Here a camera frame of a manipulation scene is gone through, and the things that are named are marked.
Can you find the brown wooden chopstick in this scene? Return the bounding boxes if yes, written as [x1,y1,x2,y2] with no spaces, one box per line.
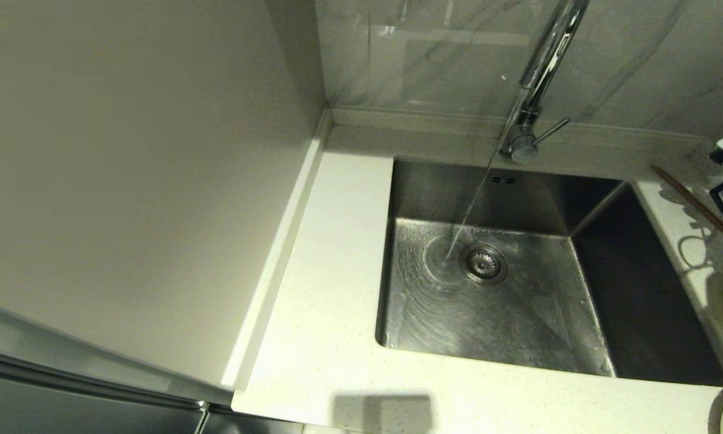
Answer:
[653,165,723,237]
[651,166,723,239]

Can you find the chrome kitchen faucet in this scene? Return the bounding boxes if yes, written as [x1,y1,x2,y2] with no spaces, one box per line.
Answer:
[497,0,591,163]

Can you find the stainless steel sink basin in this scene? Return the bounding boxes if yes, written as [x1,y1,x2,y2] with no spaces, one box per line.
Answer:
[375,156,723,386]

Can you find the round metal drain strainer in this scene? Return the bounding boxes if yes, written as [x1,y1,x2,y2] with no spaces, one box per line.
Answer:
[459,242,509,285]

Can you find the beige tall side panel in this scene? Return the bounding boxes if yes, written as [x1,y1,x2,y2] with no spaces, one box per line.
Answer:
[0,0,332,392]

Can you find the grey stainless appliance door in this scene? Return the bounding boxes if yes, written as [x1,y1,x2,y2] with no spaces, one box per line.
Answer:
[0,295,305,434]

